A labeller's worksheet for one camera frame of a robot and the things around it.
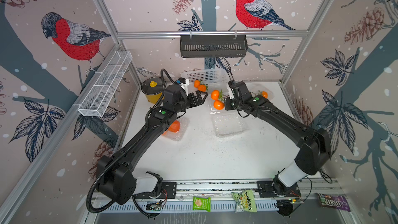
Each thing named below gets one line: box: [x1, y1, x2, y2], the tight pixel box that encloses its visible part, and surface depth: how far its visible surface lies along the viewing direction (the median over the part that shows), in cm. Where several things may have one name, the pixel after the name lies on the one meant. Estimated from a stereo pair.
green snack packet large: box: [231, 189, 258, 213], surface depth 71 cm
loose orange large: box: [167, 120, 181, 133], surface depth 94 cm
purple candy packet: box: [317, 192, 351, 213], surface depth 71 cm
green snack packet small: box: [192, 196, 211, 213], surface depth 71 cm
